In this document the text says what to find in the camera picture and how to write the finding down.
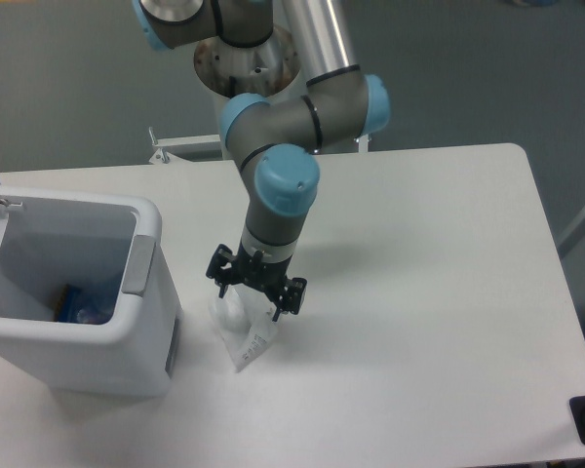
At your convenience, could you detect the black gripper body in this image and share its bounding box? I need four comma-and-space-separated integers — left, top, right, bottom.
233, 247, 292, 295

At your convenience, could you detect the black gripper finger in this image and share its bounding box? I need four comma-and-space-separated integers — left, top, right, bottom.
206, 244, 239, 298
272, 277, 307, 322

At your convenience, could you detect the white plastic wrapper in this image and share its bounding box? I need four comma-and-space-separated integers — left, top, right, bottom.
209, 285, 278, 372

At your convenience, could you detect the clear crushed plastic bottle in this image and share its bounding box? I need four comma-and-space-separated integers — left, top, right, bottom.
72, 293, 115, 325

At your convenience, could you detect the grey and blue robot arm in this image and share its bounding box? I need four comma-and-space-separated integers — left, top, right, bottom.
133, 1, 391, 315

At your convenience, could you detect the white trash can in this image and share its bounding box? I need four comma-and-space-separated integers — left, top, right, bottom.
0, 185, 181, 397

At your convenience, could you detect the blue yellow snack packet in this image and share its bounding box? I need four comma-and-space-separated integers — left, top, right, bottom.
53, 285, 82, 323

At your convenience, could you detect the white right table bracket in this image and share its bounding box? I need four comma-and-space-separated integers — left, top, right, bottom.
355, 135, 371, 153

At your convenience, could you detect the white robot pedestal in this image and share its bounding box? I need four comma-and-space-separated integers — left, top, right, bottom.
192, 24, 307, 160

